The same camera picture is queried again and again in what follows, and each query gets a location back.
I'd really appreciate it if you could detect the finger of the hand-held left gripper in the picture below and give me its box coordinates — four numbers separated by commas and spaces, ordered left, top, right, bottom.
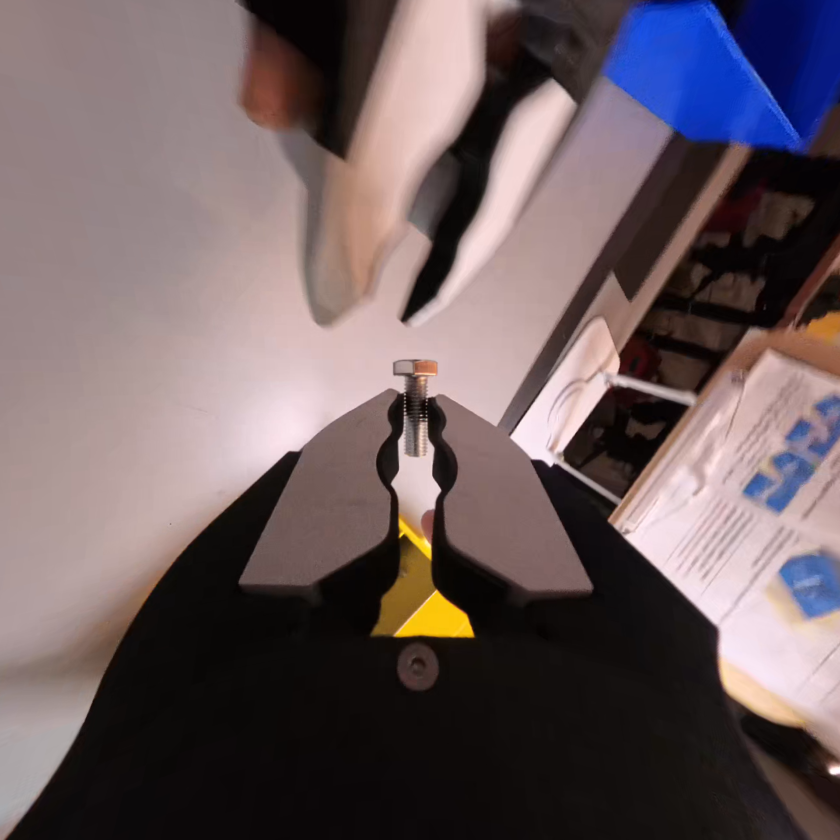
282, 0, 506, 328
400, 82, 580, 327

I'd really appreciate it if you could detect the silver hex bolt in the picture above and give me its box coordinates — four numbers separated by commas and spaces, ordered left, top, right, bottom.
392, 359, 439, 458

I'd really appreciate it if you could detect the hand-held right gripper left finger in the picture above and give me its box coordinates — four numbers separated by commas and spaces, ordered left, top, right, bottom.
239, 388, 401, 634

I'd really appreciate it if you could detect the large yellow plastic bin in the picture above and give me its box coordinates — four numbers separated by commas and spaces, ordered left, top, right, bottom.
371, 515, 475, 639

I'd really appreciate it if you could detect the blue plastic bin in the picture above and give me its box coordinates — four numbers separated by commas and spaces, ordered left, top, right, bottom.
604, 0, 840, 155

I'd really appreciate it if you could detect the person's left hand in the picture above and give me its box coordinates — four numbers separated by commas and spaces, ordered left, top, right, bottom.
239, 23, 316, 130

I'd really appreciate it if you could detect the printed instruction sheet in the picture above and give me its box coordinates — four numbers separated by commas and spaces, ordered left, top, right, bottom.
630, 351, 840, 706

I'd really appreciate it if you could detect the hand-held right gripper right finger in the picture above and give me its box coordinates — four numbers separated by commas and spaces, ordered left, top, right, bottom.
430, 394, 595, 634

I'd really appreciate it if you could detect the wooden document board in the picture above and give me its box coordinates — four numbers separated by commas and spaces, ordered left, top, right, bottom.
610, 328, 840, 726

